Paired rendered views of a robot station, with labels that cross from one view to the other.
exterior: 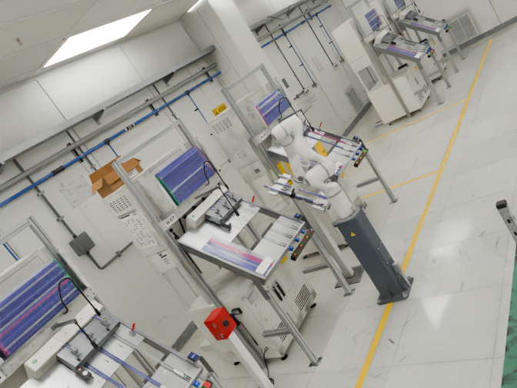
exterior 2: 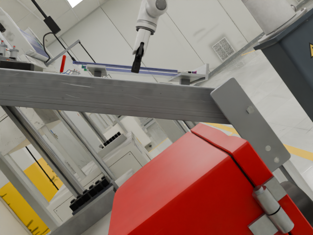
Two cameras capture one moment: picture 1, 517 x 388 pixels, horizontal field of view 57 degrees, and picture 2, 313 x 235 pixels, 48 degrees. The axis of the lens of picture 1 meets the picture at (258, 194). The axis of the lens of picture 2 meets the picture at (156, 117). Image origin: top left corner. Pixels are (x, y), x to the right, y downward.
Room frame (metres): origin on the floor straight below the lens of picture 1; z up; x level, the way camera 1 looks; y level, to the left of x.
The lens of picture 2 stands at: (2.63, 0.81, 0.83)
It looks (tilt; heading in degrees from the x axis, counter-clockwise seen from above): 5 degrees down; 317
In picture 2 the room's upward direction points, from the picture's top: 37 degrees counter-clockwise
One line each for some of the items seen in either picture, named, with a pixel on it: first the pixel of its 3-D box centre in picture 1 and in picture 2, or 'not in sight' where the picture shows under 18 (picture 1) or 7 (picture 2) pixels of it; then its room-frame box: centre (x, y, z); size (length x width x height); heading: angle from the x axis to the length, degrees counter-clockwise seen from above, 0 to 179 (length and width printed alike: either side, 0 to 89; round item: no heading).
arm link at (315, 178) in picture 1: (321, 182); not in sight; (3.17, -0.41, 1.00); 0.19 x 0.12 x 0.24; 100
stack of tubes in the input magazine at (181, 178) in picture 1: (183, 175); not in sight; (3.63, 0.40, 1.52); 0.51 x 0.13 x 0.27; 139
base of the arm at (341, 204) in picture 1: (341, 204); (267, 5); (3.17, -0.44, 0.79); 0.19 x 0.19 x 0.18
